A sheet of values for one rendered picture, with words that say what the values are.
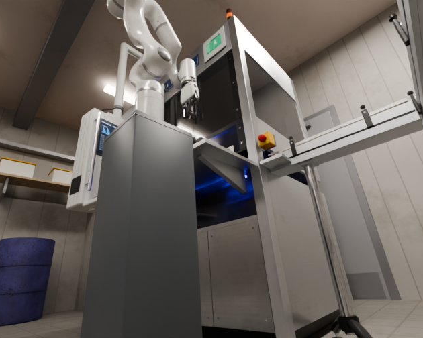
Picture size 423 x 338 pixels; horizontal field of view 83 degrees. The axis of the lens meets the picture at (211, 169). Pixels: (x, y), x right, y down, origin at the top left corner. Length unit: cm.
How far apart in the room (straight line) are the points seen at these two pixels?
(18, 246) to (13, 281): 38
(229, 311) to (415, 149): 239
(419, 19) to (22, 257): 380
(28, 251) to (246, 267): 295
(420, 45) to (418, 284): 236
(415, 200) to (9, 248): 438
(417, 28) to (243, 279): 113
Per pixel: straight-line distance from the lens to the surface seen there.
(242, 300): 134
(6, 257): 381
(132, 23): 130
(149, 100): 102
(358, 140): 128
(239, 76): 170
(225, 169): 122
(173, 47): 141
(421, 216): 294
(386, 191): 301
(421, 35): 86
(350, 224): 299
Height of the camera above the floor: 34
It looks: 24 degrees up
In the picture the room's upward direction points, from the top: 5 degrees counter-clockwise
